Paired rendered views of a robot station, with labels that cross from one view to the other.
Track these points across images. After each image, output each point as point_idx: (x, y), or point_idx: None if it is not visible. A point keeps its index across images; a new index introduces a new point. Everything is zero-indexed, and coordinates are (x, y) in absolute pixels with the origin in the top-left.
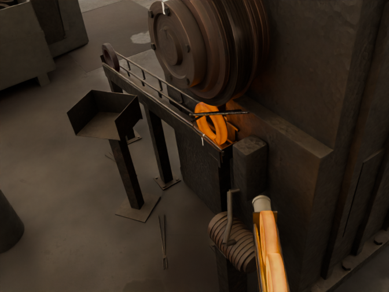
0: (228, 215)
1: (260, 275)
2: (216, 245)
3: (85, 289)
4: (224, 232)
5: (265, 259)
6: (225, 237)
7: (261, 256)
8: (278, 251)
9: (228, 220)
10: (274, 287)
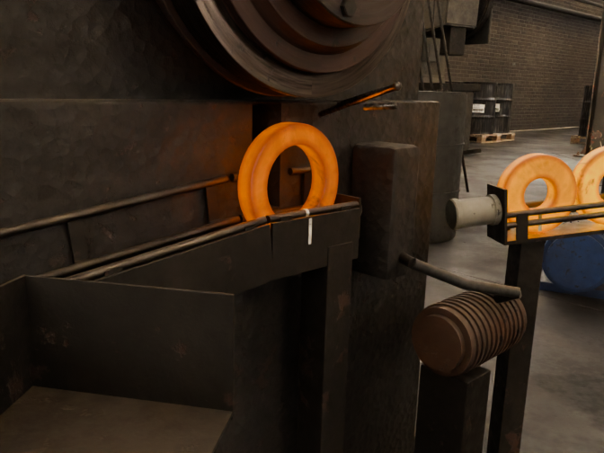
0: (461, 279)
1: (598, 202)
2: (492, 347)
3: None
4: (495, 288)
5: (574, 194)
6: (509, 286)
7: (542, 234)
8: (542, 201)
9: (469, 281)
10: None
